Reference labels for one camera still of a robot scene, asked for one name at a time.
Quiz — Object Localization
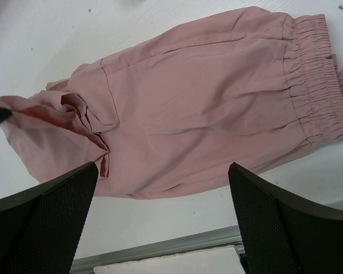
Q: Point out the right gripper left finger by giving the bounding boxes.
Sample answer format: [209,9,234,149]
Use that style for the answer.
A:
[0,162,98,273]

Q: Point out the pink trousers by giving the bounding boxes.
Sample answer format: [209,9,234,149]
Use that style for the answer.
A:
[0,6,343,199]

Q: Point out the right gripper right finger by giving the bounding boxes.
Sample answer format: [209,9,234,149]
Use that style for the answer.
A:
[228,163,343,273]

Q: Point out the aluminium frame rail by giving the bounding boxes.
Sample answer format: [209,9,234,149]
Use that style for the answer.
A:
[70,225,245,273]

